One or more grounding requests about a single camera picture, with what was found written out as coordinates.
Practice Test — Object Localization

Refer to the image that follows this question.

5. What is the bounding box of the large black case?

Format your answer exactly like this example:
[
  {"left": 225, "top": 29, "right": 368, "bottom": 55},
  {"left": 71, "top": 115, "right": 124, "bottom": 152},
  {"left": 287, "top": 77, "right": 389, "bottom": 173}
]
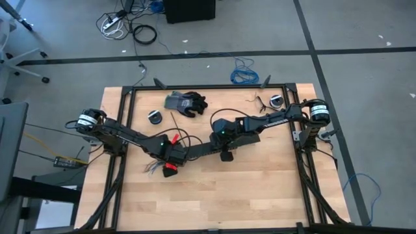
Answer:
[{"left": 162, "top": 0, "right": 216, "bottom": 25}]

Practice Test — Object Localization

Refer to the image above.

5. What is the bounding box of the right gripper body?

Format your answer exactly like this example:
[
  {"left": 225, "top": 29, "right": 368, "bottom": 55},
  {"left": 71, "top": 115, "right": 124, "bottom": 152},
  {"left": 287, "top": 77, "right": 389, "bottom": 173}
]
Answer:
[{"left": 207, "top": 135, "right": 237, "bottom": 163}]

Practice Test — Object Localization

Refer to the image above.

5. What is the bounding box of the black aluminium table frame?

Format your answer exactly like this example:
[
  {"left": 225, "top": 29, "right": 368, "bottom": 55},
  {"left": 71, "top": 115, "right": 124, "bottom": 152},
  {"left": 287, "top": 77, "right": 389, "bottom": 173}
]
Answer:
[{"left": 74, "top": 75, "right": 355, "bottom": 234}]

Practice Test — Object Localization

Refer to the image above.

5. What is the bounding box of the bundled blue cable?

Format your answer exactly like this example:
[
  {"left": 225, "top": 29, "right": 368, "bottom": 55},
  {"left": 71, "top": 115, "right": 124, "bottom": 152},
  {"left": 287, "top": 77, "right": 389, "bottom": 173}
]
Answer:
[{"left": 149, "top": 0, "right": 166, "bottom": 14}]

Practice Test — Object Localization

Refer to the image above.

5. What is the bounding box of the black desk beam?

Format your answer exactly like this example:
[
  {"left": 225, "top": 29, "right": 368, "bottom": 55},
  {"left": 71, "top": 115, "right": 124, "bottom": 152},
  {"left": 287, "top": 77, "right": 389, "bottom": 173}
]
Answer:
[{"left": 11, "top": 176, "right": 83, "bottom": 205}]

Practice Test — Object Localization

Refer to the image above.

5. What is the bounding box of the loose white cable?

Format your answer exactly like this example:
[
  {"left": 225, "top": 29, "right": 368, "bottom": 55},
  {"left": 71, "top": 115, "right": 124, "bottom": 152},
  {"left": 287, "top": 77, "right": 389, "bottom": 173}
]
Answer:
[{"left": 103, "top": 19, "right": 126, "bottom": 40}]

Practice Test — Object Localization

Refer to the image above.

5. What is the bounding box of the white office chair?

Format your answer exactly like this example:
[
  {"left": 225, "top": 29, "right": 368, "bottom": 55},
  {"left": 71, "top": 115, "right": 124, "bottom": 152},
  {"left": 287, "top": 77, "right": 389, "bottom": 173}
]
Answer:
[{"left": 0, "top": 0, "right": 51, "bottom": 85}]

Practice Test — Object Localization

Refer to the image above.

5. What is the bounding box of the black duct cover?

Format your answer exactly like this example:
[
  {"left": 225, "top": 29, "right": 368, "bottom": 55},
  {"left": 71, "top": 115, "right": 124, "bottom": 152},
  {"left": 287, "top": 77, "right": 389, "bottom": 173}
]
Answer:
[{"left": 185, "top": 131, "right": 261, "bottom": 161}]

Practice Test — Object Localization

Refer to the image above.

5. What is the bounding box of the coiled blue cable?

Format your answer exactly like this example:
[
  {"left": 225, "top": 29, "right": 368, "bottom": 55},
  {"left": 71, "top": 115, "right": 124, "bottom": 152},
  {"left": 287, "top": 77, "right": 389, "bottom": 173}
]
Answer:
[{"left": 229, "top": 57, "right": 261, "bottom": 86}]

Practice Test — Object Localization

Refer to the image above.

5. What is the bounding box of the black roll white label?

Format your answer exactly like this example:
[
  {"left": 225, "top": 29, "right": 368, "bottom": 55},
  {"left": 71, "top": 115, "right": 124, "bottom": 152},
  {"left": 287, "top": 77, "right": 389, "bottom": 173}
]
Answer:
[
  {"left": 269, "top": 94, "right": 285, "bottom": 109},
  {"left": 148, "top": 109, "right": 163, "bottom": 125}
]

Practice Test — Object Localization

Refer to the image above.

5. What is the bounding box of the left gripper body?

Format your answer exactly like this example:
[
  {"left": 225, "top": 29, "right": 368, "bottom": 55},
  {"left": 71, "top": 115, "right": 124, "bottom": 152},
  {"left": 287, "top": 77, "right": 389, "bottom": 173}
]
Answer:
[{"left": 162, "top": 142, "right": 189, "bottom": 178}]

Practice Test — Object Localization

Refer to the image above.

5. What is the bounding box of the multicoloured wire harness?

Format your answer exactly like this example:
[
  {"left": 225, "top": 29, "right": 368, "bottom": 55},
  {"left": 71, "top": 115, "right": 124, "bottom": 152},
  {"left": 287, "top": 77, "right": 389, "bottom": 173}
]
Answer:
[{"left": 144, "top": 158, "right": 166, "bottom": 176}]

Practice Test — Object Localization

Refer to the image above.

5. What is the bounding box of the small black electronics box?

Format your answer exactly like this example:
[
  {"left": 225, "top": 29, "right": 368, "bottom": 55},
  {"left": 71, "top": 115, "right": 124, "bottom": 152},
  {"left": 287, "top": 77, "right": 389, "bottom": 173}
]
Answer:
[{"left": 53, "top": 156, "right": 82, "bottom": 170}]

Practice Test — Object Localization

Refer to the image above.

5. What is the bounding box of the grey cabinet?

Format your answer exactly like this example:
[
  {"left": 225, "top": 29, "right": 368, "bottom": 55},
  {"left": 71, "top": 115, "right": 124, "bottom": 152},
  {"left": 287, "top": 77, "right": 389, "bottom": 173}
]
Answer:
[{"left": 0, "top": 101, "right": 30, "bottom": 204}]

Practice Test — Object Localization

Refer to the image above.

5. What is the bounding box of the long black zip tie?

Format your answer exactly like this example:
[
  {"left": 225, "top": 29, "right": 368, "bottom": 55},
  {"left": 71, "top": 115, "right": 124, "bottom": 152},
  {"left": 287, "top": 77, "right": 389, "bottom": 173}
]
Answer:
[{"left": 170, "top": 111, "right": 189, "bottom": 148}]

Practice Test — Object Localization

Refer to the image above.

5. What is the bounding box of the thin blue floor cable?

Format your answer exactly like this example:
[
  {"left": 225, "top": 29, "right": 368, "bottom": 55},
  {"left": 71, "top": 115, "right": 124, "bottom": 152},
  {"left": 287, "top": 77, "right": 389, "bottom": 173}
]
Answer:
[{"left": 342, "top": 172, "right": 382, "bottom": 226}]

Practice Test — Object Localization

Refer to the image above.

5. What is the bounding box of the grey black work glove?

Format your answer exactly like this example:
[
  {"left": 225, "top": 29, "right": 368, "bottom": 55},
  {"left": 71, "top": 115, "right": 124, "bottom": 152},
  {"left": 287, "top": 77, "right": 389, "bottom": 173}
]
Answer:
[{"left": 164, "top": 90, "right": 209, "bottom": 119}]

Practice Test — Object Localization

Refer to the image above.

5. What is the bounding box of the dark metal desk leg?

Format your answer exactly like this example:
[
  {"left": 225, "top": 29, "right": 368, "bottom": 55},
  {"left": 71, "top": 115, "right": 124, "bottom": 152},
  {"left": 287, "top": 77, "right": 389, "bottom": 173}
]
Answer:
[{"left": 0, "top": 0, "right": 35, "bottom": 33}]

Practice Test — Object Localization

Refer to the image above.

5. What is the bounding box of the coiled black cable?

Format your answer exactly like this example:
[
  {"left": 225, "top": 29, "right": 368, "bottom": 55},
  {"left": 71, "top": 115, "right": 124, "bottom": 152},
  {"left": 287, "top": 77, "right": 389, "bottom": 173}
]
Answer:
[{"left": 132, "top": 24, "right": 159, "bottom": 46}]

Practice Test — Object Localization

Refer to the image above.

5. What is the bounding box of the white power strip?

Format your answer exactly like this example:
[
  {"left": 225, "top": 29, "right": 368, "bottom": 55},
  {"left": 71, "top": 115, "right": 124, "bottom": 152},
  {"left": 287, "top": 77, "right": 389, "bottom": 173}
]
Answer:
[{"left": 101, "top": 15, "right": 124, "bottom": 33}]

